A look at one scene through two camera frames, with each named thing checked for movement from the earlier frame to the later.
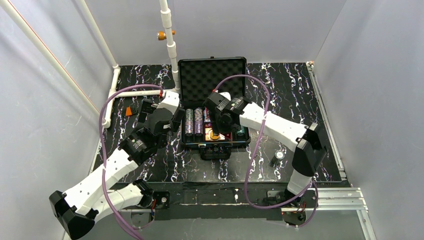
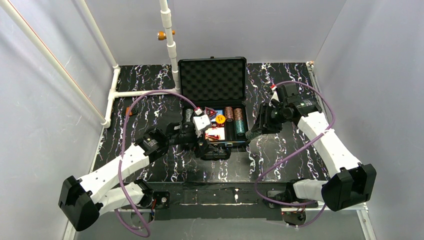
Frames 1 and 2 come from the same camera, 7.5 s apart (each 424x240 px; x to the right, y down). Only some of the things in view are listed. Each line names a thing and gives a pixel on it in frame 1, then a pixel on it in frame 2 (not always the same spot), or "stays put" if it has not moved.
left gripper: (145, 108) -> (205, 145)
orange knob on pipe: (161, 35) stays put
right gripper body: (214, 124) -> (263, 120)
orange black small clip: (128, 111) stays put
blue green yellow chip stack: (189, 122) stays put
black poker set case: (197, 78) stays put
